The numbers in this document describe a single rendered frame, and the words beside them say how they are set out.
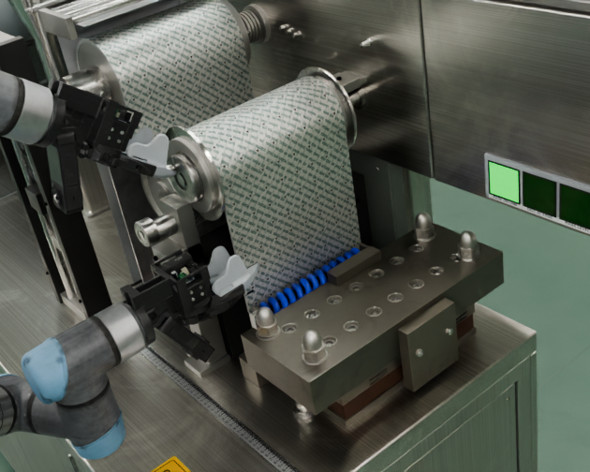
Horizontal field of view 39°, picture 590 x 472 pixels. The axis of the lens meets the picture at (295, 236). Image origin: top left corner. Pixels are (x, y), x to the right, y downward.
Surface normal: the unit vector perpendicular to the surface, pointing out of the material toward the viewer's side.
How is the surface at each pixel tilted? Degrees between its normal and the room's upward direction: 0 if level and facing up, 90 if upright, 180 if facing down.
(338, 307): 0
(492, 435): 90
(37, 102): 68
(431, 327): 90
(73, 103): 90
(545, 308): 0
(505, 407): 90
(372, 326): 0
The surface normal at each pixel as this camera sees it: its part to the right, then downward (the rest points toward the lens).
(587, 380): -0.15, -0.84
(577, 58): -0.77, 0.43
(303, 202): 0.63, 0.32
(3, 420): 0.92, 0.13
